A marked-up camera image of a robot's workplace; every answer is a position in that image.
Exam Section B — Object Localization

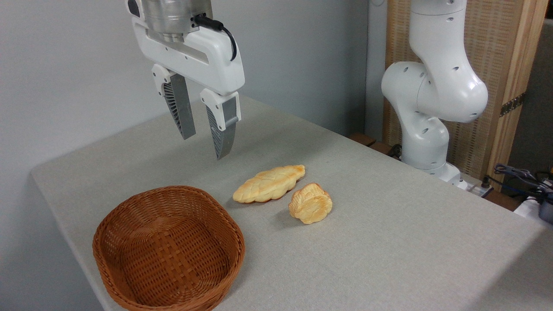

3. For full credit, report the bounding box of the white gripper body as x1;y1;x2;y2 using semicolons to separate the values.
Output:
131;16;245;97

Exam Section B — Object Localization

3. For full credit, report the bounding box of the wooden woven screen panel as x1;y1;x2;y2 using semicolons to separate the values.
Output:
383;0;550;192

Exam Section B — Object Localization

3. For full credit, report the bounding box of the long braided bread loaf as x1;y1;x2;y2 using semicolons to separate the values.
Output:
232;164;306;204

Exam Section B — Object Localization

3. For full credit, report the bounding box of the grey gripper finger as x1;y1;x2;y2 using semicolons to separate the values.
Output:
200;88;241;161
151;63;197;140

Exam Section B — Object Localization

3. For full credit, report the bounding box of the grey device box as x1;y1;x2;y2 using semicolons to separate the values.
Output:
538;193;553;225

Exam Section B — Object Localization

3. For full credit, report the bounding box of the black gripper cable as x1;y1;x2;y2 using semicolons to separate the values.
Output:
192;14;238;62

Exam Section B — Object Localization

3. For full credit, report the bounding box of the brown woven wicker basket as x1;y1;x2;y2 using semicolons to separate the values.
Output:
92;185;246;311

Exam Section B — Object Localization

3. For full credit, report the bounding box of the metal screen hinge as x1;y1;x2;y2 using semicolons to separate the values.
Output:
499;92;526;117

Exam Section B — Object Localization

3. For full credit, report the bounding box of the round ridged bread bun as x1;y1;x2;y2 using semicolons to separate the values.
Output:
288;182;334;225

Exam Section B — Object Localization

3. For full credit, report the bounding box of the dark cable bundle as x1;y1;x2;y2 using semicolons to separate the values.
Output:
487;163;553;200

